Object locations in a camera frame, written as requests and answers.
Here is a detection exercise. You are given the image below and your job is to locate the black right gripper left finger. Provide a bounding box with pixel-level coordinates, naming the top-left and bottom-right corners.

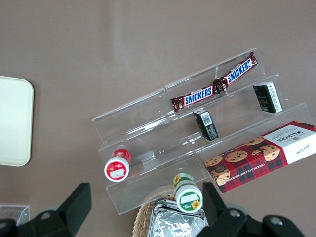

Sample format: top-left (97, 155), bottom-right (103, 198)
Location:
top-left (29, 182), bottom-right (93, 237)

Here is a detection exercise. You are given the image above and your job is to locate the beige rectangular tray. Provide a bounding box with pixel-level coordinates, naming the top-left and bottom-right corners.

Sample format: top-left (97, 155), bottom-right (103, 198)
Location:
top-left (0, 75), bottom-right (35, 167)

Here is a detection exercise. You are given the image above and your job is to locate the red lid white jar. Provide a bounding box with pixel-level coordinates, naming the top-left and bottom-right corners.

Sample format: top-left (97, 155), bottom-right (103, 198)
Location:
top-left (103, 145), bottom-right (132, 182)

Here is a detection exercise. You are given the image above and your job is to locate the green lid white jar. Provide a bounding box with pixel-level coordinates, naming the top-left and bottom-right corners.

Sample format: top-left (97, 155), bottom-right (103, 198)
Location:
top-left (172, 172), bottom-right (204, 213)

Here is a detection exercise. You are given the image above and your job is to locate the small black box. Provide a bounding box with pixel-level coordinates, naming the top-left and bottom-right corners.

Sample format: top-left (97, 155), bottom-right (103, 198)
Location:
top-left (193, 109), bottom-right (219, 142)
top-left (252, 80), bottom-right (284, 115)

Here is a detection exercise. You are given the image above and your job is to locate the clear acrylic bottle rack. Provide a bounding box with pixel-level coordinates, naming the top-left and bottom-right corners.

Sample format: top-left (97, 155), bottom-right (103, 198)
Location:
top-left (0, 203), bottom-right (32, 227)

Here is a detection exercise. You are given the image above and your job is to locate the red tartan cookie box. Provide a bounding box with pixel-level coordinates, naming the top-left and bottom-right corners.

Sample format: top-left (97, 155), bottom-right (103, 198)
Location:
top-left (203, 120), bottom-right (316, 194)

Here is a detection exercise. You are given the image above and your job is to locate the silver foil packet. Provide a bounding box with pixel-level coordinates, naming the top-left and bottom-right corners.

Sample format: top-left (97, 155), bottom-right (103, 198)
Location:
top-left (147, 199), bottom-right (209, 237)

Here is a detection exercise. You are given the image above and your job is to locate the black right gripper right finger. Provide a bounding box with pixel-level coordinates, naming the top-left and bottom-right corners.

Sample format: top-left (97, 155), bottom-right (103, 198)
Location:
top-left (197, 182), bottom-right (263, 237)

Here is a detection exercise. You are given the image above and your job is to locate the oval light wicker basket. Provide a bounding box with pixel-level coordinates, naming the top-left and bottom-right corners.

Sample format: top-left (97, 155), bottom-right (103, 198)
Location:
top-left (133, 186), bottom-right (179, 237)

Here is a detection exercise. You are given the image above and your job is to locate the clear acrylic stepped riser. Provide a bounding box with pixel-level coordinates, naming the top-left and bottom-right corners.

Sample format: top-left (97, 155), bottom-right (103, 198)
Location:
top-left (163, 47), bottom-right (316, 196)
top-left (91, 83), bottom-right (207, 216)

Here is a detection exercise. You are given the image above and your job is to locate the Snickers chocolate bar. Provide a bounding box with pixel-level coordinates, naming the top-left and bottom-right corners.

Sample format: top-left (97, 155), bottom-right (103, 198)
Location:
top-left (212, 50), bottom-right (258, 95)
top-left (170, 85), bottom-right (215, 111)

